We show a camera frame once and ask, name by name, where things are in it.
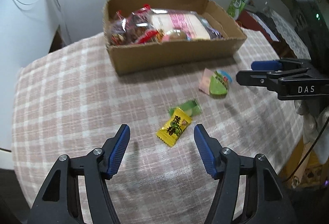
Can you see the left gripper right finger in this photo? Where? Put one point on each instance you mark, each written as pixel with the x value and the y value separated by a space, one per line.
pixel 248 191

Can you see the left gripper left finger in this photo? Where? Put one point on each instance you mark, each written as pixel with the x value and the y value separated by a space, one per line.
pixel 58 200

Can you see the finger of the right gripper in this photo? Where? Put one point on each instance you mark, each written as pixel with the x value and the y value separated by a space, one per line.
pixel 258 78
pixel 266 65

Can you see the green blue egg snack pack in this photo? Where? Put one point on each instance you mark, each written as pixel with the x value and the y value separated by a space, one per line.
pixel 219 83

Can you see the light green candy wrapper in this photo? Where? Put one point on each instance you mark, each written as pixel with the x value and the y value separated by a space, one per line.
pixel 190 107

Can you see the packaged sliced bread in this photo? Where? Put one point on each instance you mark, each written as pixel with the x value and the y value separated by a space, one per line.
pixel 196 26

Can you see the pink egg snack pack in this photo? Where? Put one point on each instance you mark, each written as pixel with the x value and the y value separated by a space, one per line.
pixel 175 35

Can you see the yellow candy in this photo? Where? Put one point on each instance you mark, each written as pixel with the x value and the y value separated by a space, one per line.
pixel 171 131

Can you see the red brown snack bag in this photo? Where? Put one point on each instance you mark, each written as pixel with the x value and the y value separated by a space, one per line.
pixel 134 29

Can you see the red open box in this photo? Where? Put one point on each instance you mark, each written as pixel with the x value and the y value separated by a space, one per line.
pixel 249 20

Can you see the green tissue box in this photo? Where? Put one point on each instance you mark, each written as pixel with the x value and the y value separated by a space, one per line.
pixel 236 7

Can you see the brown cardboard box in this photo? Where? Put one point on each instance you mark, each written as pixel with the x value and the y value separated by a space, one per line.
pixel 136 57

